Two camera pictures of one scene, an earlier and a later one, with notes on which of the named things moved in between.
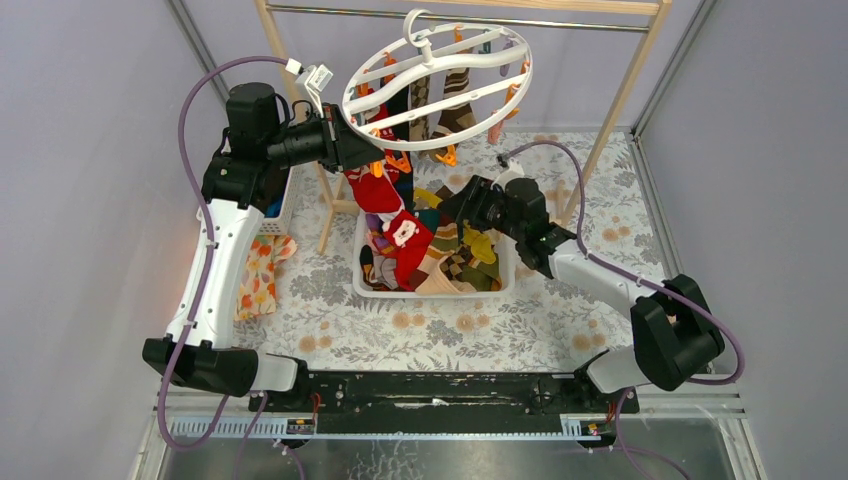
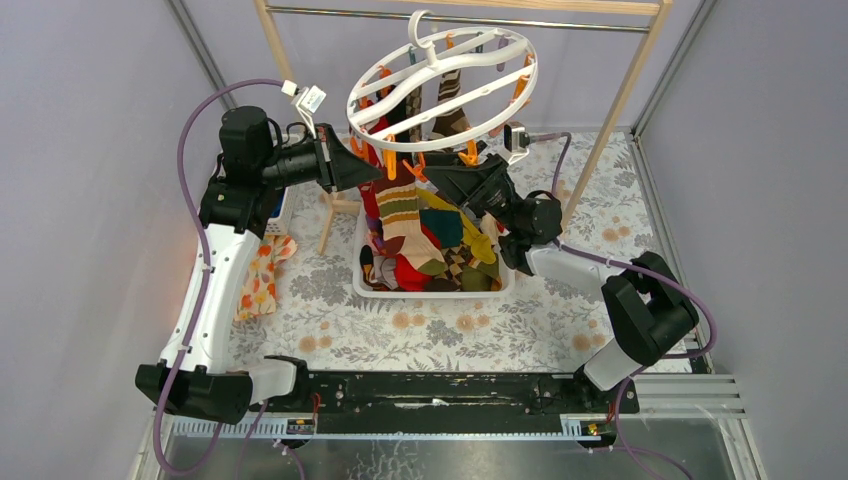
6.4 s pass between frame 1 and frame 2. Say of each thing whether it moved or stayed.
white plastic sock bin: stayed
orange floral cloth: stayed
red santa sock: moved
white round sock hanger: stayed
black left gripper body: moved
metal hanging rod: stayed
